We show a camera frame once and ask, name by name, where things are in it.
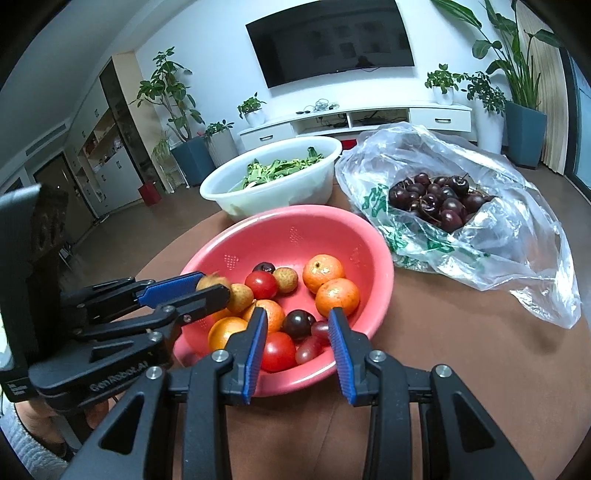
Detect black framed glass door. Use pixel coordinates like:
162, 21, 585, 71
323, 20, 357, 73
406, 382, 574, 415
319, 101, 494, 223
563, 46, 591, 204

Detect clear plastic bag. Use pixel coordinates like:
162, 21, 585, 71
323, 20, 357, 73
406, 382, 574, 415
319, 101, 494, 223
335, 122, 583, 329

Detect bushy plant tall white pot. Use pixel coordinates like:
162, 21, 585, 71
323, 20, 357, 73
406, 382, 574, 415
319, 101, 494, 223
462, 71, 508, 155

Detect white television cabinet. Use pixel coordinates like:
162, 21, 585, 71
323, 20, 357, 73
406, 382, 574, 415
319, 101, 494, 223
238, 102, 472, 151

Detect tall leafy plant blue pot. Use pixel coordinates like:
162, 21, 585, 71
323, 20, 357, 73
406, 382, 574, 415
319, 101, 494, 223
136, 46, 215, 188

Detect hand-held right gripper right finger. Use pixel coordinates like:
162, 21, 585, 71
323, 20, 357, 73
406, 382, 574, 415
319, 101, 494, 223
328, 307, 532, 480

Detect leafy green vegetables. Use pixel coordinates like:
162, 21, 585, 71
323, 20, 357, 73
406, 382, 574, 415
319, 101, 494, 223
231, 147, 324, 191

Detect brown longan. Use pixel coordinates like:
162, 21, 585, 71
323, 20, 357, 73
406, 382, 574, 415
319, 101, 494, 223
225, 283, 255, 315
272, 267, 298, 294
196, 273, 232, 292

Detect pile of dark cherries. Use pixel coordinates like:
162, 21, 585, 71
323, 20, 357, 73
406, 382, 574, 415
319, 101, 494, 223
388, 172, 497, 232

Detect small plant ribbed white pot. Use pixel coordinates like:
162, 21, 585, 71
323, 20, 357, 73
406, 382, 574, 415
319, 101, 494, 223
203, 120, 240, 167

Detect drooping plant on wire stand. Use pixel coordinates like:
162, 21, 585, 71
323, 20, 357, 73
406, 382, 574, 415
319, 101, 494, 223
151, 131, 188, 195

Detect broad-leaf plant blue pot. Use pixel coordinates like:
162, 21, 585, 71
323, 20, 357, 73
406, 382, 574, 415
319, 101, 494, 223
431, 0, 564, 169

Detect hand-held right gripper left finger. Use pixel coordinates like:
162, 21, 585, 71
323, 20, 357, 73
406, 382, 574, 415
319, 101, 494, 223
60, 307, 269, 480

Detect red tomato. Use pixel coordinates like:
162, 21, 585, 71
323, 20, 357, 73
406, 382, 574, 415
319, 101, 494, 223
244, 270, 279, 300
261, 331, 297, 373

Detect white plastic basin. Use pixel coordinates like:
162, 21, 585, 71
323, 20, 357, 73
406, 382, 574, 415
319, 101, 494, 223
199, 135, 343, 220

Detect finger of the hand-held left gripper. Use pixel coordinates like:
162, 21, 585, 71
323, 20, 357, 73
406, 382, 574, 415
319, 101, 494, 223
60, 271, 206, 324
74, 284, 232, 344

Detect red floor bin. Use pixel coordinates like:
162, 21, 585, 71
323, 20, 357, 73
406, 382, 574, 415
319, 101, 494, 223
137, 181, 163, 207

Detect wall-mounted black television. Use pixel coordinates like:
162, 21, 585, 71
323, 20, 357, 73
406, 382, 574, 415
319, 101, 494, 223
245, 0, 415, 88

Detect wall display cabinet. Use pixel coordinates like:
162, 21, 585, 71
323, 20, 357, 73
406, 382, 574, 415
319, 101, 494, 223
65, 60, 153, 217

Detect beige curtain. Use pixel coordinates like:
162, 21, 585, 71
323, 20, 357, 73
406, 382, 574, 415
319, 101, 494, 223
515, 4, 573, 176

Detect tangle of cables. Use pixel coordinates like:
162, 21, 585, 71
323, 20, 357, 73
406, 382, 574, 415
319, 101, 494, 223
295, 99, 340, 114

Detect red plastic basin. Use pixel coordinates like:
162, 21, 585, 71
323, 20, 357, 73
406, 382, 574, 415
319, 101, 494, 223
173, 204, 395, 398

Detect person's left hand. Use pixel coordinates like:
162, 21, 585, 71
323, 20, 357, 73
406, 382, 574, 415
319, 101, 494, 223
16, 397, 112, 446

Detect person's left forearm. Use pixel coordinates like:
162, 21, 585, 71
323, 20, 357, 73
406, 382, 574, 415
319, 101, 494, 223
0, 401, 70, 476

